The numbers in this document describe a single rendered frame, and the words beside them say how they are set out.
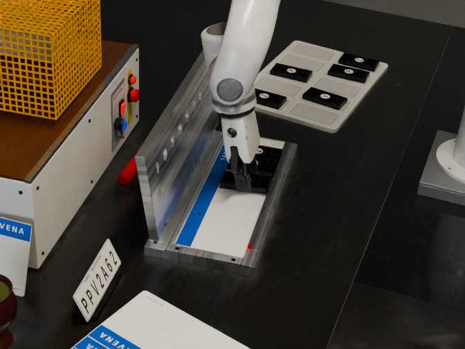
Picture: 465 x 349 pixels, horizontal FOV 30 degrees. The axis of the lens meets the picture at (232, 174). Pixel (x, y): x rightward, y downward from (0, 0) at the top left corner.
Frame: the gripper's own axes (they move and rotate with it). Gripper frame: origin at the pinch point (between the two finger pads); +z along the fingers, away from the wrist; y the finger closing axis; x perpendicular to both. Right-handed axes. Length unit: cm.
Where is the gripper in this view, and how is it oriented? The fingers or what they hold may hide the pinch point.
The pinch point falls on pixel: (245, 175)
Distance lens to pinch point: 174.5
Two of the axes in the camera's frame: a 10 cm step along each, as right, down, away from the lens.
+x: -9.6, 0.0, 2.7
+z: 1.4, 8.5, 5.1
